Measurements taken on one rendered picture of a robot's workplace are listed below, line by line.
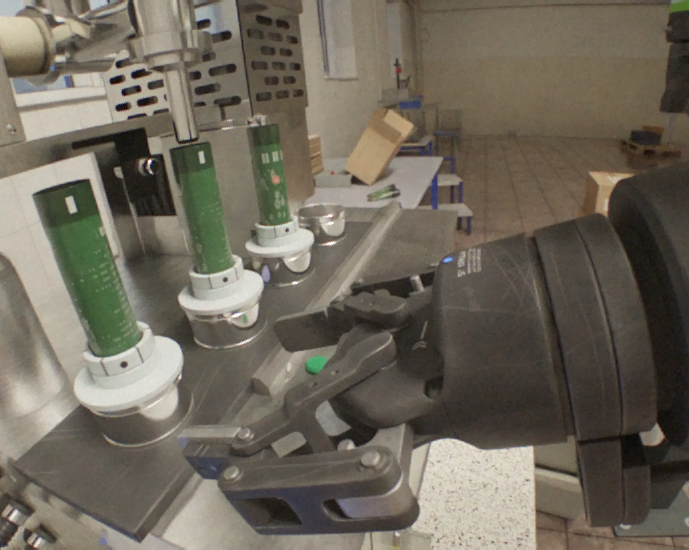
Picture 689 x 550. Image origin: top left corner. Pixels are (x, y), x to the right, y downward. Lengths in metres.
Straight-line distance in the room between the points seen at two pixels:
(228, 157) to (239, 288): 0.21
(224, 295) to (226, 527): 0.17
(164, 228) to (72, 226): 0.39
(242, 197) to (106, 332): 0.30
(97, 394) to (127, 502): 0.06
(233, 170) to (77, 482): 0.36
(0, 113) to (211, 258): 0.18
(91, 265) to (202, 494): 0.14
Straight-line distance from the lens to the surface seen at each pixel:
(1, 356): 0.36
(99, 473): 0.28
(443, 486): 0.57
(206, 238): 0.31
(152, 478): 0.26
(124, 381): 0.26
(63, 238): 0.23
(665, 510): 1.65
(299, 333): 0.23
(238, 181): 0.49
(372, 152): 2.00
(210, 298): 0.32
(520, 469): 0.61
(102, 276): 0.24
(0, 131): 0.33
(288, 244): 0.41
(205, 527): 0.24
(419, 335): 0.16
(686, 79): 1.03
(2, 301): 0.35
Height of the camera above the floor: 1.22
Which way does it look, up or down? 27 degrees down
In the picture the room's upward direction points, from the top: 6 degrees counter-clockwise
